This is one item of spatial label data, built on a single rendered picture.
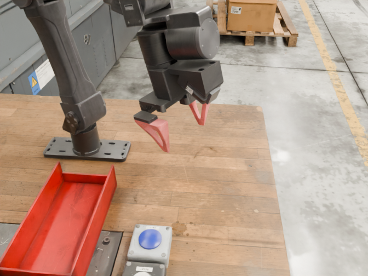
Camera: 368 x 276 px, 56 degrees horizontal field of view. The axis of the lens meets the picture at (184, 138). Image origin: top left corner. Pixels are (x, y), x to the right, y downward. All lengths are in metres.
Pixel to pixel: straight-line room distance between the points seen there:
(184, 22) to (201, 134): 0.44
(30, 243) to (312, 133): 2.16
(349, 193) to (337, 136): 0.56
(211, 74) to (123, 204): 0.34
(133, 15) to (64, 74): 0.26
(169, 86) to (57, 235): 0.35
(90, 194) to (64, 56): 0.28
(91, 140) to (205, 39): 0.42
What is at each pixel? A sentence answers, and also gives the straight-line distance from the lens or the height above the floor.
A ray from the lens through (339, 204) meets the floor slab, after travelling 2.11.
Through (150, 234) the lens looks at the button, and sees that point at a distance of 0.62.
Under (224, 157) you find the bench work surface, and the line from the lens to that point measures 0.82.
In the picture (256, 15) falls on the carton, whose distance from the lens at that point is 3.82.
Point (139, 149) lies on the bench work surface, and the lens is 0.85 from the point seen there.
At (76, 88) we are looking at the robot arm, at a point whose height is 1.09.
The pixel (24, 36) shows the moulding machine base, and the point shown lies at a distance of 2.00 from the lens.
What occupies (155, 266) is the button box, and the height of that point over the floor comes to 0.93.
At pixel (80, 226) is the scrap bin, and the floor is 0.90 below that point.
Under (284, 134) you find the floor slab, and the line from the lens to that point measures 2.51.
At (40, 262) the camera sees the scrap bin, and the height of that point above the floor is 0.91.
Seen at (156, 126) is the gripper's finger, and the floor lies 1.11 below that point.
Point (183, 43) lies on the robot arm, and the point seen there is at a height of 1.24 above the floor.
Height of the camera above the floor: 1.43
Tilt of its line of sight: 37 degrees down
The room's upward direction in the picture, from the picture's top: straight up
